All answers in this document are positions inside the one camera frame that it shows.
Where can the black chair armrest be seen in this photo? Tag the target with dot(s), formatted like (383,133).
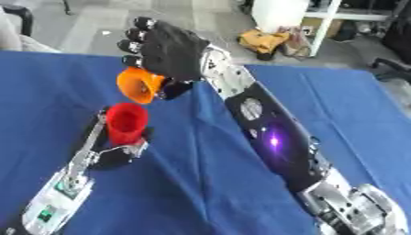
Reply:
(20,16)

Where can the red plastic cup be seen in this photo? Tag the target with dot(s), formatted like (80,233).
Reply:
(127,123)

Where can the orange plastic cup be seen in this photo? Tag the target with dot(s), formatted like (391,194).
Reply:
(140,84)

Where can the black office chair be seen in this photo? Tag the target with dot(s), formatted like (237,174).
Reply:
(395,52)

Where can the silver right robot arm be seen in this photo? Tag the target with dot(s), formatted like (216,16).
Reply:
(278,140)

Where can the cardboard box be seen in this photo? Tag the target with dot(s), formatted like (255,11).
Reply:
(321,27)

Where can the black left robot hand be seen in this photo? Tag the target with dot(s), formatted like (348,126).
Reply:
(115,153)

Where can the white shelf frame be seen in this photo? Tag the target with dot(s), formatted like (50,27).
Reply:
(315,18)

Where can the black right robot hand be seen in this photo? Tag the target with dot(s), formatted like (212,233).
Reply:
(170,50)

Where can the yellow bag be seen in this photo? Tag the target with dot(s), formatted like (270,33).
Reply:
(262,41)

